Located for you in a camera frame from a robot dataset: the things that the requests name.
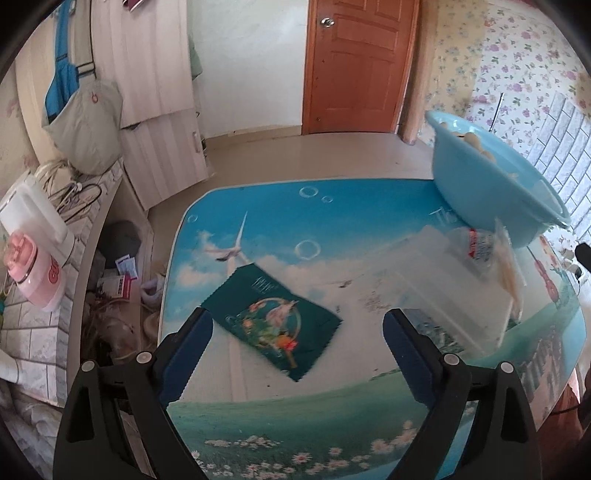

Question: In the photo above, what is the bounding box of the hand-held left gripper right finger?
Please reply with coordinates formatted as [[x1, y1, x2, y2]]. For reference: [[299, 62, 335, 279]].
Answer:
[[382, 308, 543, 480]]

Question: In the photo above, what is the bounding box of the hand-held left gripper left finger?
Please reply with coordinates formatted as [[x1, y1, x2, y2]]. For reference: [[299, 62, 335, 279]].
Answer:
[[53, 305, 214, 480]]

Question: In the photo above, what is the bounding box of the green flower print pouch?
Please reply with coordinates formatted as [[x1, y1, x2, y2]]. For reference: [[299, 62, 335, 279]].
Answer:
[[201, 263, 343, 383]]

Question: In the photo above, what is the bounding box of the light blue plastic basin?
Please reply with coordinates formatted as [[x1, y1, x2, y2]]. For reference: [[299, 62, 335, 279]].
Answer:
[[424, 110, 572, 249]]

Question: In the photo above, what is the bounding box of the printed glass desktop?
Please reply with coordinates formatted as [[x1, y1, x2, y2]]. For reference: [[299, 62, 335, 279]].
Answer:
[[157, 178, 583, 480]]

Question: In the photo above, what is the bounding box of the clear plastic storage box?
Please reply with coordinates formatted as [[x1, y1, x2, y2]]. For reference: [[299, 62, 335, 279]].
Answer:
[[369, 226, 515, 356]]

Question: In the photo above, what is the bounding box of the red small box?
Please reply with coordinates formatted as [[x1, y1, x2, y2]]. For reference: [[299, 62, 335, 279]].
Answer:
[[104, 274, 132, 298]]

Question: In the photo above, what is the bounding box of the clear snack bag red label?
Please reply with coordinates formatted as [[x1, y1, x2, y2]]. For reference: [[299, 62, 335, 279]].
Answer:
[[445, 219, 527, 321]]

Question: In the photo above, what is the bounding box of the dark grey bag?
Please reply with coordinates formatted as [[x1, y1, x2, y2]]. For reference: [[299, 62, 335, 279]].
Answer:
[[99, 220, 141, 264]]

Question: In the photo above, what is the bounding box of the brick pattern counter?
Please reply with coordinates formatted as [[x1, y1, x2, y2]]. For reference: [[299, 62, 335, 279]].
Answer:
[[0, 161, 123, 407]]

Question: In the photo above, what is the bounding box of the pink appliance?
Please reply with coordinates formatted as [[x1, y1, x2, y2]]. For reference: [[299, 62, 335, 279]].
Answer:
[[4, 231, 68, 309]]

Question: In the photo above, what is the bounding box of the grey white blanket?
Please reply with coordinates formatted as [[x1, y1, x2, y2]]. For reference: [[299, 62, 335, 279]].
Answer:
[[0, 383, 65, 480]]

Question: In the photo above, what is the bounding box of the white appliance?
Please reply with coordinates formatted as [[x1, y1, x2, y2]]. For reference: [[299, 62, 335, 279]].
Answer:
[[0, 178, 75, 268]]

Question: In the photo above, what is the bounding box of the grey hanging bag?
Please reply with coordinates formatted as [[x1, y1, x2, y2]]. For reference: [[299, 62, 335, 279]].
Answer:
[[41, 78, 124, 175]]

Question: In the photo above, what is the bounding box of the white wardrobe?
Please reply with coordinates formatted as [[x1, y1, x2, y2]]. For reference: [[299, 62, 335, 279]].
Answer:
[[92, 0, 215, 210]]

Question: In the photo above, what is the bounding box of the brown wooden door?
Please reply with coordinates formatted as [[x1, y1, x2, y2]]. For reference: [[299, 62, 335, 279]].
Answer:
[[302, 0, 421, 136]]

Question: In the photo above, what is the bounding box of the blue hanging bag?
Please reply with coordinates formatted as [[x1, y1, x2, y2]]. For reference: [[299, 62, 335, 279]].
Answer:
[[45, 0, 81, 125]]

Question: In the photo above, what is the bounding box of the bundle of cables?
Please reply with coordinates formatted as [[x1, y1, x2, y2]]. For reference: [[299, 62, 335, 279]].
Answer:
[[37, 159, 102, 222]]

